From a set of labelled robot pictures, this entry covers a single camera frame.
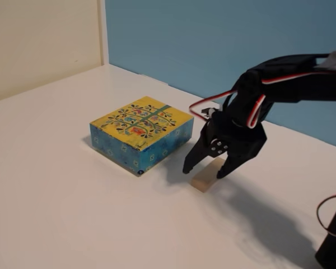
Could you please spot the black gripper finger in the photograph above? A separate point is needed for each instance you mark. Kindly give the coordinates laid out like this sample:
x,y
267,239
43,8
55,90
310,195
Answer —
x,y
201,151
232,165

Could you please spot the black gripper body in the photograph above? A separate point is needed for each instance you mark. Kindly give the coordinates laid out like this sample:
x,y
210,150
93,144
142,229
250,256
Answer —
x,y
213,134

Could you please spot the wooden Jenga block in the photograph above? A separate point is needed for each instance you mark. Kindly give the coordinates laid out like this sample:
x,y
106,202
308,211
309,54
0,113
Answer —
x,y
204,179

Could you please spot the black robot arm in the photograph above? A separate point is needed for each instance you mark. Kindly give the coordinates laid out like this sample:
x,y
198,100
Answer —
x,y
296,84

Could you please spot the yellow blue floral box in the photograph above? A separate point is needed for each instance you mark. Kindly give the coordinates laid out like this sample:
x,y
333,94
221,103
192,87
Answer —
x,y
141,123

